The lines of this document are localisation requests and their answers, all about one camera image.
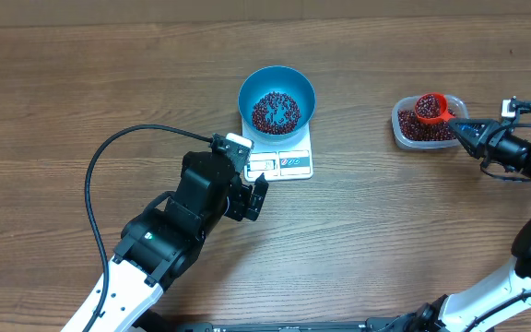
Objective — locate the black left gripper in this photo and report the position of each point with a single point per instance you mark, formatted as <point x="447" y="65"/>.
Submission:
<point x="240" y="207"/>

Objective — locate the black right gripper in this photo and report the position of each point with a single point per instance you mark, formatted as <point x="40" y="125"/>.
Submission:
<point x="489" y="137"/>

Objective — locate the red scoop blue handle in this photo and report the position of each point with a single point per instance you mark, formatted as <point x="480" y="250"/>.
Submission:
<point x="444" y="117"/>

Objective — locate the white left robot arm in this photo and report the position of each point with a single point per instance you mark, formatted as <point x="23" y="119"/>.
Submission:
<point x="162" y="242"/>

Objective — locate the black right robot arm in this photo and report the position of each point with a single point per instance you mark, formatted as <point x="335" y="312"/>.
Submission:
<point x="452" y="226"/>

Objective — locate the red beans in scoop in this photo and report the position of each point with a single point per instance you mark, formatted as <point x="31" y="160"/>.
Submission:
<point x="428" y="106"/>

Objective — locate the white digital kitchen scale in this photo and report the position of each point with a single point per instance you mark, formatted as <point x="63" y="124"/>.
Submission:
<point x="286" y="159"/>

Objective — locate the red beans in bowl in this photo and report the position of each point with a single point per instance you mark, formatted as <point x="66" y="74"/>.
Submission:
<point x="276" y="114"/>

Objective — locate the teal blue bowl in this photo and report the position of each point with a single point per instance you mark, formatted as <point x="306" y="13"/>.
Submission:
<point x="280" y="79"/>

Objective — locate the clear plastic container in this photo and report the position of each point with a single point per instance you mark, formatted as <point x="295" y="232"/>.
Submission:
<point x="455" y="104"/>

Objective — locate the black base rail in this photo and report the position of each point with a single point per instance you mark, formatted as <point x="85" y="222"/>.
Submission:
<point x="153" y="322"/>

